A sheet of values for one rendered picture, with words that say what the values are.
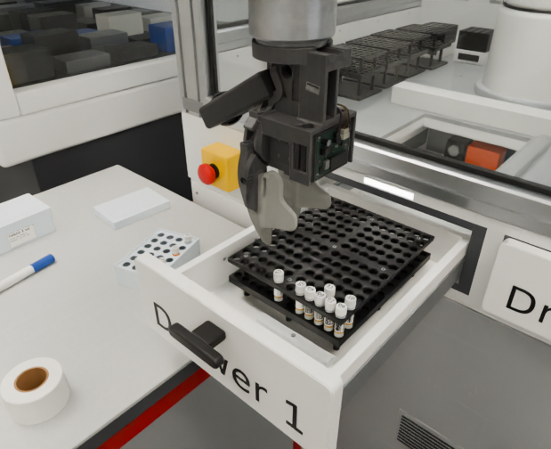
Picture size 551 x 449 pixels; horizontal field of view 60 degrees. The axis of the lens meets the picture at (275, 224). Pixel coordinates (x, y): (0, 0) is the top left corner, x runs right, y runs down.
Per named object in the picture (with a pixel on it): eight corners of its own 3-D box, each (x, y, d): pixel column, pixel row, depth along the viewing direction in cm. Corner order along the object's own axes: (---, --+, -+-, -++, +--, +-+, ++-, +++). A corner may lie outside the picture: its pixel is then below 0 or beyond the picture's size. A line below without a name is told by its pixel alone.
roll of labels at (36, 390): (58, 369, 64) (50, 347, 61) (78, 403, 59) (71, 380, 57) (1, 398, 60) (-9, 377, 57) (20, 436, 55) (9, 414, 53)
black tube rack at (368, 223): (336, 363, 55) (341, 322, 51) (230, 296, 65) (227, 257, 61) (426, 273, 69) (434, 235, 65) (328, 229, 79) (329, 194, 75)
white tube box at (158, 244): (159, 297, 76) (157, 279, 74) (117, 284, 79) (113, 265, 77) (200, 256, 85) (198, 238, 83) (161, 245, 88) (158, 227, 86)
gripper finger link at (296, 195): (322, 246, 52) (319, 175, 47) (281, 226, 56) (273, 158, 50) (339, 231, 54) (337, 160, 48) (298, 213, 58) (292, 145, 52)
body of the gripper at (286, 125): (305, 194, 43) (311, 56, 37) (239, 167, 48) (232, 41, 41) (353, 167, 48) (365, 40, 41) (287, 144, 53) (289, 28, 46)
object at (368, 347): (323, 433, 47) (327, 393, 44) (163, 314, 62) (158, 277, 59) (481, 256, 73) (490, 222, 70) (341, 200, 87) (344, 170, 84)
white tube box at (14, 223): (-11, 260, 84) (-21, 235, 81) (-31, 241, 89) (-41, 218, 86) (57, 230, 92) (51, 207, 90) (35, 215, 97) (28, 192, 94)
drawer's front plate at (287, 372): (325, 466, 46) (332, 390, 40) (146, 324, 62) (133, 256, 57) (336, 453, 47) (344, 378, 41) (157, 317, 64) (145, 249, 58)
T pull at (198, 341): (216, 372, 46) (215, 363, 45) (167, 335, 50) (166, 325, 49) (243, 351, 48) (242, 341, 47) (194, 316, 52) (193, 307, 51)
